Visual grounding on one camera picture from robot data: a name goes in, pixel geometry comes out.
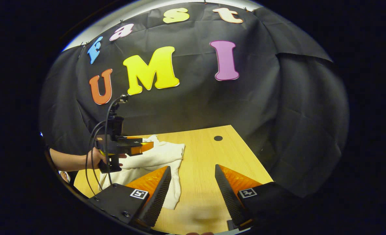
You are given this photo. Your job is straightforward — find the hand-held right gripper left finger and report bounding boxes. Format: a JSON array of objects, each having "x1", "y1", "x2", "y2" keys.
[{"x1": 88, "y1": 165, "x2": 172, "y2": 229}]

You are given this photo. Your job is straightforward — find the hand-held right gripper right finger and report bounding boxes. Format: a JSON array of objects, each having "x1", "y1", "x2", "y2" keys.
[{"x1": 214, "y1": 164, "x2": 306, "y2": 231}]

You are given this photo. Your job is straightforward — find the cream white sweater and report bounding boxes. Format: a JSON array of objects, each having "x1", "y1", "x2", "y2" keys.
[{"x1": 99, "y1": 134, "x2": 186, "y2": 210}]

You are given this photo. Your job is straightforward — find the black backdrop cloth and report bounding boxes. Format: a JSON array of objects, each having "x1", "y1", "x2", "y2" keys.
[{"x1": 39, "y1": 2, "x2": 350, "y2": 199}]

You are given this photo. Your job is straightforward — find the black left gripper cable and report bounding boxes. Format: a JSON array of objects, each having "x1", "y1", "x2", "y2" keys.
[{"x1": 85, "y1": 95, "x2": 128, "y2": 196}]

